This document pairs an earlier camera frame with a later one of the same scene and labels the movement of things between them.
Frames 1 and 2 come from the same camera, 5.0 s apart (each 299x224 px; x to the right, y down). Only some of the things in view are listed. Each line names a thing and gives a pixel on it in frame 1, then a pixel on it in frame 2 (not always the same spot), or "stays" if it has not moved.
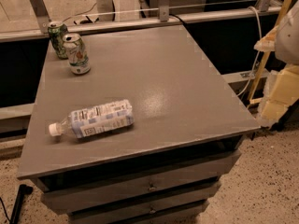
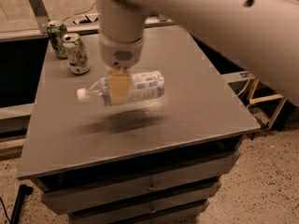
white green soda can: x=78 y=55 stays
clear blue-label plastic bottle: x=89 y=121 → x=146 y=86
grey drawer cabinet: x=167 y=164 stays
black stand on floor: x=23 y=190 stays
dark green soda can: x=57 y=31 stays
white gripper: x=288 y=37 → x=121 y=54
